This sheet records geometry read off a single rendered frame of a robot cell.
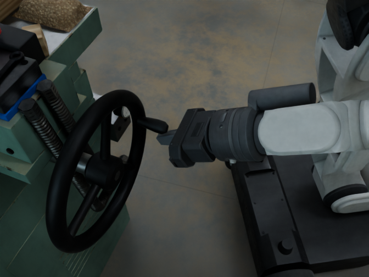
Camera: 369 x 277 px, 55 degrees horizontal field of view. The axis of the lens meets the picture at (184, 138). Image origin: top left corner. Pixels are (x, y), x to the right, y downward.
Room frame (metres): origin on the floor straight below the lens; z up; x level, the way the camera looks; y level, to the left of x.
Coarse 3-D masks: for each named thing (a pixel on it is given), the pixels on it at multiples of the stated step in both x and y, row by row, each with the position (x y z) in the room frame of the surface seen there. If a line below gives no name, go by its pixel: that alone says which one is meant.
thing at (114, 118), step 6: (96, 96) 0.68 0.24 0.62; (114, 114) 0.61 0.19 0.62; (114, 120) 0.59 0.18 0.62; (120, 120) 0.61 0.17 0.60; (126, 120) 0.63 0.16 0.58; (114, 126) 0.58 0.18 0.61; (120, 126) 0.60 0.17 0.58; (126, 126) 0.63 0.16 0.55; (114, 132) 0.58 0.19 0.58; (120, 132) 0.60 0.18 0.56; (114, 138) 0.58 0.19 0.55
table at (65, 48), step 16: (96, 16) 0.66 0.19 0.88; (48, 32) 0.58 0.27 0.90; (64, 32) 0.58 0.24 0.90; (80, 32) 0.60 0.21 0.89; (96, 32) 0.65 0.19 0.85; (48, 48) 0.54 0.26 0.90; (64, 48) 0.55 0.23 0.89; (80, 48) 0.59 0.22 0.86; (64, 64) 0.54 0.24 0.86; (80, 96) 0.44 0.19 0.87; (80, 112) 0.42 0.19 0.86; (0, 160) 0.30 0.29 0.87; (16, 160) 0.30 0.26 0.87; (48, 160) 0.32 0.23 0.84; (16, 176) 0.29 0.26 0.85; (32, 176) 0.29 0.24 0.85
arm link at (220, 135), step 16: (192, 112) 0.42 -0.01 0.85; (208, 112) 0.41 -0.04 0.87; (224, 112) 0.37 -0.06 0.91; (192, 128) 0.38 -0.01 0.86; (208, 128) 0.36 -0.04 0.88; (224, 128) 0.34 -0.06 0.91; (176, 144) 0.35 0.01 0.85; (192, 144) 0.34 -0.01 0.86; (208, 144) 0.34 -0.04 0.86; (224, 144) 0.32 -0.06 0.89; (176, 160) 0.33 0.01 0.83; (192, 160) 0.34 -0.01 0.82; (208, 160) 0.33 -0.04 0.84; (224, 160) 0.32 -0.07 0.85; (240, 160) 0.31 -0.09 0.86
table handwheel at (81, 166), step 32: (128, 96) 0.40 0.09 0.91; (96, 128) 0.31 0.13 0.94; (64, 160) 0.26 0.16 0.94; (96, 160) 0.32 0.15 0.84; (128, 160) 0.40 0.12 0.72; (64, 192) 0.23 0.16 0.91; (96, 192) 0.28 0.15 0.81; (128, 192) 0.35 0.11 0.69; (64, 224) 0.20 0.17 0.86; (96, 224) 0.27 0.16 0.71
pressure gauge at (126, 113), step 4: (116, 108) 0.59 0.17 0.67; (120, 108) 0.58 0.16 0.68; (124, 108) 0.59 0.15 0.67; (116, 112) 0.58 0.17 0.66; (120, 112) 0.58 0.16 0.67; (124, 112) 0.59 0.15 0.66; (128, 112) 0.60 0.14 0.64; (120, 116) 0.58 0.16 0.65; (124, 116) 0.58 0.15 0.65; (128, 116) 0.60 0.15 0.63
